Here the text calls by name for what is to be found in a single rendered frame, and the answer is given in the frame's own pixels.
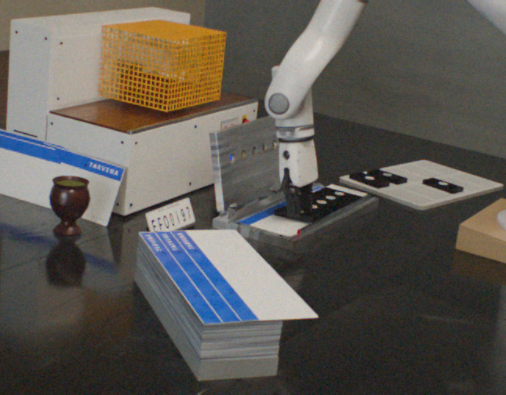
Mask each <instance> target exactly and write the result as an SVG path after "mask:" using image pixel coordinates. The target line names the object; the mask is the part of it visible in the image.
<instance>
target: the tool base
mask: <svg viewBox="0 0 506 395"><path fill-rule="evenodd" d="M315 187H324V186H323V185H321V183H313V185H312V189H313V188H315ZM379 200H380V199H377V198H374V197H372V198H370V199H369V200H368V201H365V202H363V203H361V204H359V205H356V206H355V207H353V208H350V209H348V210H346V211H344V212H343V213H341V214H340V215H338V216H336V217H334V218H332V219H329V220H327V221H325V222H324V223H321V224H319V225H318V226H314V227H312V229H310V230H309V231H307V232H305V233H303V234H295V235H293V236H292V237H288V236H284V235H282V237H280V236H279V235H281V234H277V233H274V232H270V231H267V230H262V229H260V228H259V227H255V226H251V225H248V224H245V223H240V224H237V223H239V222H238V221H239V220H243V219H245V218H247V217H250V216H252V215H254V214H257V213H259V212H260V211H262V210H265V209H266V208H270V207H272V206H274V205H277V204H279V203H281V202H283V201H285V195H284V193H283V192H282V191H281V190H277V191H275V192H272V191H269V194H265V195H263V196H261V198H259V204H257V205H253V206H251V207H249V208H246V209H243V208H245V205H240V206H239V207H236V208H228V209H229V210H227V211H225V212H220V216H218V217H217V218H215V219H213V227H216V229H218V230H235V231H237V233H238V234H239V235H240V236H243V237H247V238H251V239H253V240H256V241H262V242H264V243H268V245H273V246H276V247H279V248H284V249H287V250H290V251H293V252H296V251H298V250H300V249H301V248H304V247H306V246H308V245H310V244H311V243H312V242H313V241H316V240H318V239H320V238H322V237H324V236H326V235H327V234H330V233H331V232H334V231H335V230H338V229H340V227H342V226H343V225H345V224H347V223H350V222H352V221H353V220H355V219H357V218H359V217H361V216H364V215H365V214H367V212H370V211H372V210H373V209H375V208H377V206H378V205H379Z"/></svg>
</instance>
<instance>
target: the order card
mask: <svg viewBox="0 0 506 395"><path fill-rule="evenodd" d="M145 216H146V220H147V224H148V225H149V227H150V231H151V232H160V231H175V230H178V229H180V228H181V227H182V226H186V225H188V224H190V223H193V222H194V221H195V218H194V216H193V211H192V208H191V203H190V201H189V198H186V199H184V200H182V201H177V202H175V203H172V204H170V205H167V206H163V207H161V208H157V209H156V210H153V211H150V212H146V214H145Z"/></svg>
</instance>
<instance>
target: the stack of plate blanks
mask: <svg viewBox="0 0 506 395"><path fill-rule="evenodd" d="M135 282H136V283H137V285H138V286H139V288H140V290H141V291H142V293H143V295H144V297H145V299H146V300H147V301H148V302H149V303H150V305H151V307H152V309H153V311H154V312H155V314H156V315H157V317H158V319H159V320H160V321H161V323H162V324H163V326H164V328H165V329H166V331H167V332H168V334H169V336H170V337H171V339H172V340H173V343H174V344H175V346H176V347H177V349H178V350H179V351H180V352H181V354H182V356H183V358H184V359H185V361H186V363H187V365H188V366H189V368H190V369H191V371H192V372H194V375H195V377H196V379H197V380H198V381H205V380H217V379H239V378H251V377H263V376H275V375H277V369H278V351H279V339H280V335H281V327H282V321H250V322H234V324H224V322H221V320H220V319H219V317H218V316H217V315H216V314H215V313H214V311H213V310H212V308H211V306H209V304H208V303H207V302H206V301H205V300H204V298H203V297H202V295H201V294H200V293H199V290H198V289H197V288H196V287H195V286H194V285H193V284H192V283H191V281H190V280H189V278H188V277H187V275H186V273H185V272H184V271H183V270H182V268H181V267H180V266H179V265H178V264H177V263H176V261H175V260H174V258H173V257H172V256H171V254H170V253H169V251H168V250H167V249H166V247H165V246H163V243H162V242H161V241H160V240H159V239H158V237H157V236H156V234H155V232H140V233H139V239H138V249H137V264H136V270H135Z"/></svg>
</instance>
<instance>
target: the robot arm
mask: <svg viewBox="0 0 506 395"><path fill-rule="evenodd" d="M467 1H468V3H469V4H470V5H471V6H472V7H473V8H475V9H476V10H477V11H478V12H480V13H481V14H482V15H483V16H484V17H485V19H486V20H488V21H489V22H490V23H491V24H492V25H493V26H494V27H495V28H497V29H498V30H499V31H500V32H501V33H502V35H503V36H505V37H506V0H467ZM368 2H369V0H321V2H320V3H319V7H317V9H316V10H315V13H314V15H313V17H312V18H311V21H310V23H309V25H308V27H307V28H306V30H305V31H304V33H303V34H301V35H300V36H299V37H298V39H297V40H296V41H295V43H294V44H293V46H292V47H291V49H290V50H289V52H288V53H287V54H286V55H285V57H284V59H283V61H282V62H281V64H280V65H278V66H276V67H273V68H272V79H273V81H272V82H271V84H270V85H269V87H268V91H267V94H266V96H265V102H264V105H265V109H266V111H267V113H268V114H269V115H270V116H272V117H273V118H275V127H276V130H275V132H276V137H277V138H280V139H278V141H279V142H280V144H279V175H280V183H281V186H280V190H281V191H282V192H283V193H284V195H285V200H286V201H287V214H288V217H293V218H300V209H301V208H303V209H308V210H312V198H311V194H312V185H313V181H315V180H316V179H317V178H318V166H317V165H316V158H315V148H314V144H313V140H312V137H311V136H313V134H314V126H313V111H312V98H311V87H312V85H313V83H314V82H315V80H316V78H318V77H319V75H320V74H321V73H322V71H323V69H324V68H325V67H326V65H327V64H328V63H329V62H330V61H331V59H333V58H334V57H335V56H336V55H337V53H338V52H339V51H340V50H341V48H342V47H343V45H344V43H345V42H346V41H347V38H349V36H350V34H351V32H352V31H353V29H354V27H355V25H356V24H357V21H358V19H359V17H360V16H361V14H362V11H363V10H364V9H365V8H366V5H367V3H368ZM291 184H293V185H294V186H290V185H291ZM291 189H294V192H293V191H292V190H291ZM298 190H299V191H300V194H298ZM297 199H298V200H297ZM497 222H498V223H499V225H500V226H501V227H503V228H504V229H505V230H506V209H505V210H502V211H500V212H499V213H498V217H497Z"/></svg>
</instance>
